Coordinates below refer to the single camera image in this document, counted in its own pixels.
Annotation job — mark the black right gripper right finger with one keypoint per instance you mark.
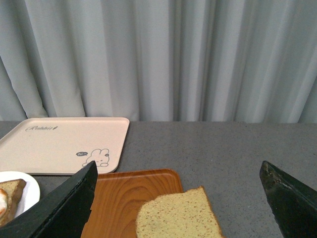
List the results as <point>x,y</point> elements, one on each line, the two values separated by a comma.
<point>293,204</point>

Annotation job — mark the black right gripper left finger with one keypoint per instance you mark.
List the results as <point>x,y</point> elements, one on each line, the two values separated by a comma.
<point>63,213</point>

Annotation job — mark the white round plate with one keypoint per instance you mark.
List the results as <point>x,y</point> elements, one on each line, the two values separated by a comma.
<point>31,192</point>

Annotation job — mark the bottom bread slice with filling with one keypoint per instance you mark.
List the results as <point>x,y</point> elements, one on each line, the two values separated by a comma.
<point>10,195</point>

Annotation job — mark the brown wood-grain tray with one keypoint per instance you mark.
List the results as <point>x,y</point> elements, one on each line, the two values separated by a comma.
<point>119,196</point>

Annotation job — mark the pink rabbit tray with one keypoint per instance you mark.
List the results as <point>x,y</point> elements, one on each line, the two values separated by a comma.
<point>63,146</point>

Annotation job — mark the grey curtain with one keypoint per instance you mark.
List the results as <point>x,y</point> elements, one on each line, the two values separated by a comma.
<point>159,60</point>

